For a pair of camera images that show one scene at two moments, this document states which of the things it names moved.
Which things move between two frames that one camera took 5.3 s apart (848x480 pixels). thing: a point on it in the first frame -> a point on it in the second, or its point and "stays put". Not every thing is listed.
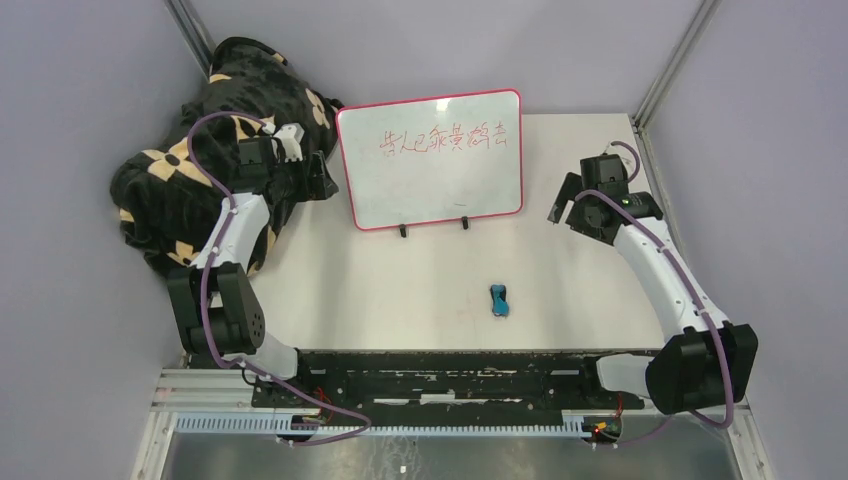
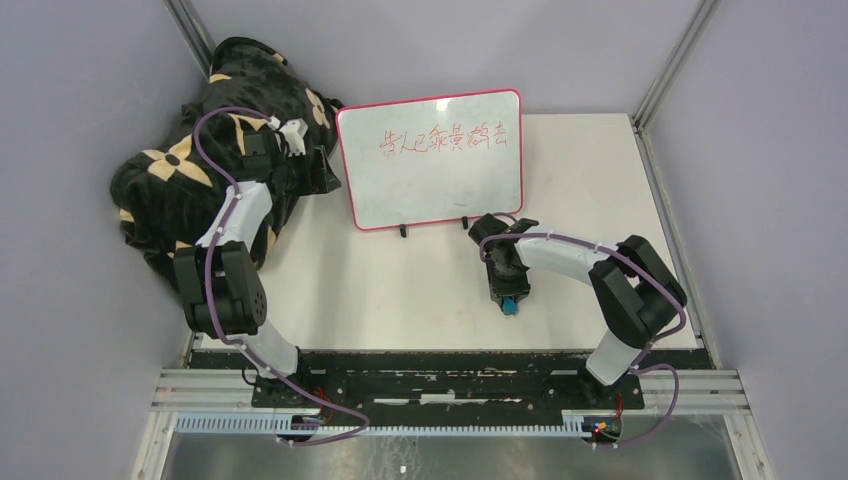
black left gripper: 319,187 stays put
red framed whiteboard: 428,161 stays put
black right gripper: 571,189 -> 519,288
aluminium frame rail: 205,390 stays put
